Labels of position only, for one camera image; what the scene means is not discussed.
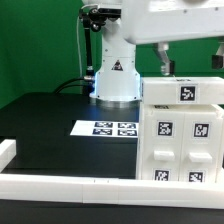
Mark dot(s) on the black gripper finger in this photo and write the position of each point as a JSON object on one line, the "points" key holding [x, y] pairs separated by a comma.
{"points": [[218, 58], [167, 65]]}

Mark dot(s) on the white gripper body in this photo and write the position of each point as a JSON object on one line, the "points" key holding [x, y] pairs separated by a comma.
{"points": [[152, 21]]}

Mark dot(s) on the white cabinet top block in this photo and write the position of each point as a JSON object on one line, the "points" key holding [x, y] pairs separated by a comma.
{"points": [[182, 90]]}

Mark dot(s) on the white cabinet body box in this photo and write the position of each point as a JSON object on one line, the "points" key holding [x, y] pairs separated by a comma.
{"points": [[185, 109]]}

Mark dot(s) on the white cabinet door panel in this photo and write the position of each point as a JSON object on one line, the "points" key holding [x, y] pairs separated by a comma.
{"points": [[200, 147]]}

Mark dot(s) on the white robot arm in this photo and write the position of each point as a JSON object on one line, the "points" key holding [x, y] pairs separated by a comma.
{"points": [[117, 79]]}

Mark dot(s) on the white U-shaped border fence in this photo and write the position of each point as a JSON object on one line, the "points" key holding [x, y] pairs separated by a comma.
{"points": [[104, 191]]}

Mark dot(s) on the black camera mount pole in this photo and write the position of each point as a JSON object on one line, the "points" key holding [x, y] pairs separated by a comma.
{"points": [[89, 40]]}

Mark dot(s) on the white marker base plate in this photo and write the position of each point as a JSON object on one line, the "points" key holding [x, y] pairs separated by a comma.
{"points": [[105, 129]]}

